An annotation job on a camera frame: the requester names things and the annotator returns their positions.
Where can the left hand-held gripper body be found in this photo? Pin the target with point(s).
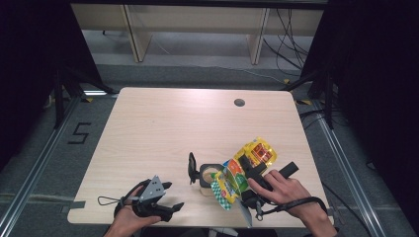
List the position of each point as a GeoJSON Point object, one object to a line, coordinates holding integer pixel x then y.
{"type": "Point", "coordinates": [152, 191]}

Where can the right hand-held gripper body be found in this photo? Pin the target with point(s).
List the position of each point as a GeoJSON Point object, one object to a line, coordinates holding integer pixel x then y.
{"type": "Point", "coordinates": [252, 200]}

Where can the yellow snack pouch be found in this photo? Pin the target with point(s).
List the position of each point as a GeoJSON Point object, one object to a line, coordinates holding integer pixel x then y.
{"type": "Point", "coordinates": [243, 171]}

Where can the person's right hand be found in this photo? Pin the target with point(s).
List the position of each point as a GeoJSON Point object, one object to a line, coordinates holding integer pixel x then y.
{"type": "Point", "coordinates": [286, 192]}

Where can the person's left hand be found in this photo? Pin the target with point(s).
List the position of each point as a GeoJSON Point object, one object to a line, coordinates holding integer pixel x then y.
{"type": "Point", "coordinates": [123, 219]}

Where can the grey tape strip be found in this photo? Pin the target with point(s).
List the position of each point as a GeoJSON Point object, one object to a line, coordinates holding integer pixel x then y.
{"type": "Point", "coordinates": [330, 212]}
{"type": "Point", "coordinates": [77, 204]}

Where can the yellow floor tape piece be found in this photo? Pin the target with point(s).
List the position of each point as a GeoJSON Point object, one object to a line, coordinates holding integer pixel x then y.
{"type": "Point", "coordinates": [88, 99]}
{"type": "Point", "coordinates": [304, 102]}
{"type": "Point", "coordinates": [287, 80]}

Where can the black tripod stand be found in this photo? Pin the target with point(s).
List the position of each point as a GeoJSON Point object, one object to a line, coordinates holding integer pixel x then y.
{"type": "Point", "coordinates": [66, 89]}
{"type": "Point", "coordinates": [324, 92]}

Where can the black curtain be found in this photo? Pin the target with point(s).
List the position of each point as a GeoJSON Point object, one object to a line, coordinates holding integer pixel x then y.
{"type": "Point", "coordinates": [29, 65]}
{"type": "Point", "coordinates": [378, 82]}

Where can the light wooden shelf unit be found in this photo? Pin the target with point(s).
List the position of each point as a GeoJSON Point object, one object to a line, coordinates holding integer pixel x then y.
{"type": "Point", "coordinates": [197, 18]}

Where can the aluminium floor rail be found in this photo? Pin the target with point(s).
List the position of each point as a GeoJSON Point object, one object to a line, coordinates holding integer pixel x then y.
{"type": "Point", "coordinates": [36, 164]}
{"type": "Point", "coordinates": [346, 164]}

